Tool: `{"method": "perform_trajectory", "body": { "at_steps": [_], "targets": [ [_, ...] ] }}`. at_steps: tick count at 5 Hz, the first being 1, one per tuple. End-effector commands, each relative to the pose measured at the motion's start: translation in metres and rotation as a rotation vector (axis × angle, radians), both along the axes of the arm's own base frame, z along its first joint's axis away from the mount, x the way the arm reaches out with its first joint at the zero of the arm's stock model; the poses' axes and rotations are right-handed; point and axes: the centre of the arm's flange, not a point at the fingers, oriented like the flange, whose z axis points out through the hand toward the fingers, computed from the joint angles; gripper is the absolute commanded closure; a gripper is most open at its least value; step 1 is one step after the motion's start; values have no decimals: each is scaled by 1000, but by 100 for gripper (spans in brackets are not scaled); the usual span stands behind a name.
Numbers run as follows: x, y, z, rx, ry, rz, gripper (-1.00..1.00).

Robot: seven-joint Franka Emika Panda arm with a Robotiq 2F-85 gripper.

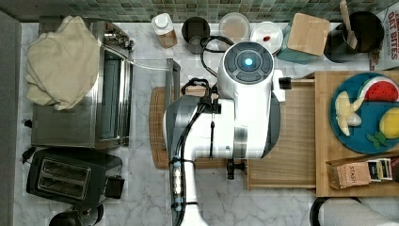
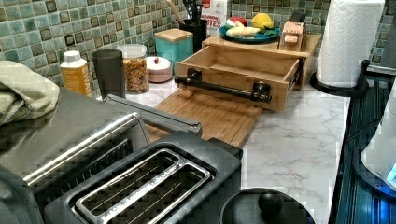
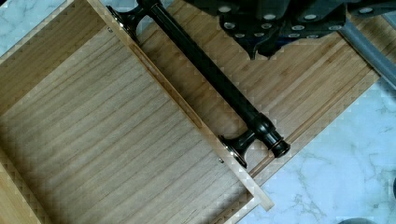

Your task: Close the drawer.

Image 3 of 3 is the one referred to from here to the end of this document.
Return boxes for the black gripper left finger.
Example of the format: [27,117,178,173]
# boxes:
[185,0,282,60]

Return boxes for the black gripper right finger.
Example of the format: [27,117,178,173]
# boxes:
[258,0,395,57]

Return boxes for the wooden drawer with black handle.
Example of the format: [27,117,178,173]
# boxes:
[1,0,377,224]

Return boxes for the grey oven door handle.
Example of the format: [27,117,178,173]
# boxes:
[339,21,396,89]

